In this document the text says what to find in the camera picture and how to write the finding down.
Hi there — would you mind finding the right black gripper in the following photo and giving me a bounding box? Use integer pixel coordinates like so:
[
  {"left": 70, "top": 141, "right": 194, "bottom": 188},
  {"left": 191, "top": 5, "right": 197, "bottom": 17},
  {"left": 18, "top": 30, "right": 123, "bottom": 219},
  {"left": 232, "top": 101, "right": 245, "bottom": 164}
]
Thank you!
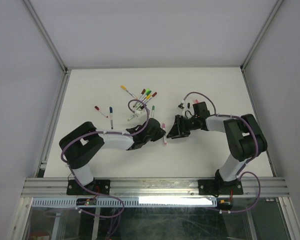
[{"left": 166, "top": 114, "right": 199, "bottom": 139}]

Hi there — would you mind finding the purple capped marker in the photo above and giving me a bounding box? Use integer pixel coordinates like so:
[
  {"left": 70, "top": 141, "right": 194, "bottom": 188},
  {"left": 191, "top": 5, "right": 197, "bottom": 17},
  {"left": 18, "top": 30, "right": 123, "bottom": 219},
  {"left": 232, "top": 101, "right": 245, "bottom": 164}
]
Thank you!
[{"left": 161, "top": 123, "right": 167, "bottom": 146}]

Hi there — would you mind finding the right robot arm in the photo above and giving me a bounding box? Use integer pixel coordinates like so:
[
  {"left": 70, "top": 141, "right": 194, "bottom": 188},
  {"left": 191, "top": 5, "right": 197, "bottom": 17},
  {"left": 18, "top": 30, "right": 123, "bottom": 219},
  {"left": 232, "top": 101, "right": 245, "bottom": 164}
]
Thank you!
[{"left": 167, "top": 102, "right": 268, "bottom": 197}]

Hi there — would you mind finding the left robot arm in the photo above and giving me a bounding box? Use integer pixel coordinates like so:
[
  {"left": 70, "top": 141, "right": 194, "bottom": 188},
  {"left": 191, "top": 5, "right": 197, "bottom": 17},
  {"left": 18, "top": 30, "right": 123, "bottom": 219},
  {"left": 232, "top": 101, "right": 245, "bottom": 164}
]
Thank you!
[{"left": 59, "top": 118, "right": 166, "bottom": 196}]

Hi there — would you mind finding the blue capped pen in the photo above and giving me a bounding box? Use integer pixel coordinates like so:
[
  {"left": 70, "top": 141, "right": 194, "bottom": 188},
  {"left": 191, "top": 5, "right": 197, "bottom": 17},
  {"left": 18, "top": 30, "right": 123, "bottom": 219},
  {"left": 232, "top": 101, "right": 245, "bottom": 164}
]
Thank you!
[{"left": 109, "top": 106, "right": 114, "bottom": 130}]

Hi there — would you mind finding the red capped pen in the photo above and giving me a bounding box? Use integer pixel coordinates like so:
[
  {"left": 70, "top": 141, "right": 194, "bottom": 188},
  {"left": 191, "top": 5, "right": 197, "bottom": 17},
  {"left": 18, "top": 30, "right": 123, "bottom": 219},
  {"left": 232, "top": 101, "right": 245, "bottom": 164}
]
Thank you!
[{"left": 94, "top": 106, "right": 109, "bottom": 118}]

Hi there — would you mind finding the dark red capped marker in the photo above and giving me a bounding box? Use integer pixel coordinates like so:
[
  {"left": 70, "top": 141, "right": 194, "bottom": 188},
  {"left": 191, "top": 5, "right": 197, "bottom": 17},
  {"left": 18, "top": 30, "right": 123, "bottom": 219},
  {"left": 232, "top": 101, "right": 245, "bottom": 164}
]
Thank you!
[{"left": 143, "top": 92, "right": 157, "bottom": 105}]

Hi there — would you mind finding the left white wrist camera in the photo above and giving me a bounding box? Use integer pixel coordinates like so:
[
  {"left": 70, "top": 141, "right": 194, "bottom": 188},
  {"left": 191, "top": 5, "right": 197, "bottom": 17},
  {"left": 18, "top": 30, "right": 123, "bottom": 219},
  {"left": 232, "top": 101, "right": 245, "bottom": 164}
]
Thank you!
[{"left": 132, "top": 107, "right": 144, "bottom": 117}]

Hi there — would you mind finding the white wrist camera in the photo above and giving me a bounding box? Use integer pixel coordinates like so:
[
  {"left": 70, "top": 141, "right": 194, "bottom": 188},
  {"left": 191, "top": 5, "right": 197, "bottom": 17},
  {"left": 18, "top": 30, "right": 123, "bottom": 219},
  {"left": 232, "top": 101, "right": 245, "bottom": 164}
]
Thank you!
[
  {"left": 132, "top": 107, "right": 144, "bottom": 117},
  {"left": 177, "top": 99, "right": 185, "bottom": 110}
]

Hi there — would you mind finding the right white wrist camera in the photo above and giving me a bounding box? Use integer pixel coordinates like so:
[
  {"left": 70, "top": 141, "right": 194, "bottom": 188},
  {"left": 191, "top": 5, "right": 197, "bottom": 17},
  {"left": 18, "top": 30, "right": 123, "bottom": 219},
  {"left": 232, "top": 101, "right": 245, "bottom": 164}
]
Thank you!
[{"left": 177, "top": 99, "right": 185, "bottom": 110}]

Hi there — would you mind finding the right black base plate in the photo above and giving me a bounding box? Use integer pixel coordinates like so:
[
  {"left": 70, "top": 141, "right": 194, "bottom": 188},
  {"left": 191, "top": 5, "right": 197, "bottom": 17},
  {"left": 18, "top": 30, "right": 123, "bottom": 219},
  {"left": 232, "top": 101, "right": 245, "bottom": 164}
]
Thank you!
[{"left": 197, "top": 179, "right": 244, "bottom": 197}]

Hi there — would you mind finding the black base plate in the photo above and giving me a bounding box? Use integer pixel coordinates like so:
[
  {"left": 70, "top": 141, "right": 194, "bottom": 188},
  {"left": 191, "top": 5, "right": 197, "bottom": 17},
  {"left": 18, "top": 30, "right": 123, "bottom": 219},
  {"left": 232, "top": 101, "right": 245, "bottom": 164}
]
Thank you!
[
  {"left": 66, "top": 179, "right": 111, "bottom": 196},
  {"left": 197, "top": 179, "right": 244, "bottom": 197}
]

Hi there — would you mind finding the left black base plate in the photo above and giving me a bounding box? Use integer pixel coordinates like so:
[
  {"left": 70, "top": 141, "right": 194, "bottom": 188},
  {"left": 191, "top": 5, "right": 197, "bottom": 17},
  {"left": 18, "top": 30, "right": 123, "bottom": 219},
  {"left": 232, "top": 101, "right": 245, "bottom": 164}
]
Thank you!
[{"left": 66, "top": 179, "right": 111, "bottom": 196}]

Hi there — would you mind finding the aluminium front rail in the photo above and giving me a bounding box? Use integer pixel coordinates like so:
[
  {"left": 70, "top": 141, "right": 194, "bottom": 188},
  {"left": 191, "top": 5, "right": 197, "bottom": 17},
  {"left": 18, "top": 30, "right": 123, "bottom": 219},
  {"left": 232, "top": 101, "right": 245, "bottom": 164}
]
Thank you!
[{"left": 21, "top": 174, "right": 290, "bottom": 198}]

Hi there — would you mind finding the slotted grey cable duct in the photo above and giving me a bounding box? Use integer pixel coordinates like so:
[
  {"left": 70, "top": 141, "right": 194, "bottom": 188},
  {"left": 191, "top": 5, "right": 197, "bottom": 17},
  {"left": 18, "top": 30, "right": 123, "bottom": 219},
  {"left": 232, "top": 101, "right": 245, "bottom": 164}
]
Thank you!
[{"left": 32, "top": 196, "right": 217, "bottom": 208}]

